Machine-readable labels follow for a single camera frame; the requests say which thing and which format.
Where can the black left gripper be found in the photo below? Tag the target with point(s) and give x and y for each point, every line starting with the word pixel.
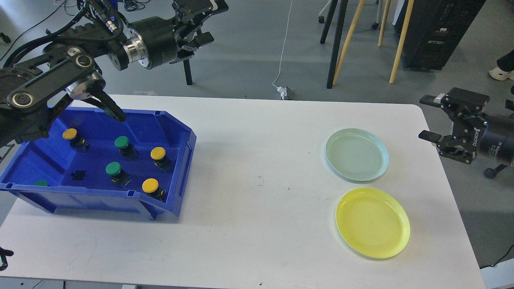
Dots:
pixel 173 40

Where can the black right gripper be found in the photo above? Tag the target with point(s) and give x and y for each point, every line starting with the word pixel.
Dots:
pixel 464 109

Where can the yellow button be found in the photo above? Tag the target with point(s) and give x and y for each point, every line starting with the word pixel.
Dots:
pixel 160 159
pixel 76 141
pixel 152 188

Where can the green button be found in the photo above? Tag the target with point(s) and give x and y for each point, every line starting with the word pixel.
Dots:
pixel 117 174
pixel 126 148

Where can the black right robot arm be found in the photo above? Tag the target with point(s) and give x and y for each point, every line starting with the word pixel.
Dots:
pixel 497 143

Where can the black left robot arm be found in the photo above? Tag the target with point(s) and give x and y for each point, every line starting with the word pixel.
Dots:
pixel 41 78

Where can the light green plate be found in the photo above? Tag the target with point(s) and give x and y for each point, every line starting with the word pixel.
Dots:
pixel 357 155

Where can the yellow plate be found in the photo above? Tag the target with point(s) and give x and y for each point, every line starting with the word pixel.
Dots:
pixel 372 223

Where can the yellow button front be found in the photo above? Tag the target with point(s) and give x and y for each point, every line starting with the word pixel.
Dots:
pixel 152 188

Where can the green button bin corner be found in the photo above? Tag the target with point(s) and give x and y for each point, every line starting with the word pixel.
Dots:
pixel 41 182

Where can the black stool legs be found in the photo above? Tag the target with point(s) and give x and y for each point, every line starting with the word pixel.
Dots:
pixel 188 73

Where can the white shoe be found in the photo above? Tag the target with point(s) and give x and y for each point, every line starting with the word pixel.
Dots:
pixel 500 75

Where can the black computer tower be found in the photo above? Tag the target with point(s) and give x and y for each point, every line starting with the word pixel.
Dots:
pixel 435 30

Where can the white power plug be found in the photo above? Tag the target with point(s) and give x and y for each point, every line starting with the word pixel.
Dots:
pixel 286 93

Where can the black easel legs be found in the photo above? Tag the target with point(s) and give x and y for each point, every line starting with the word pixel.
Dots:
pixel 327 16

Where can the blue plastic storage bin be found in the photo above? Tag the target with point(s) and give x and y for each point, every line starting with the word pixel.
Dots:
pixel 53 160

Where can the small black part in bin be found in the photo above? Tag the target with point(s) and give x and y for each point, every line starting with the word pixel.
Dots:
pixel 78 175

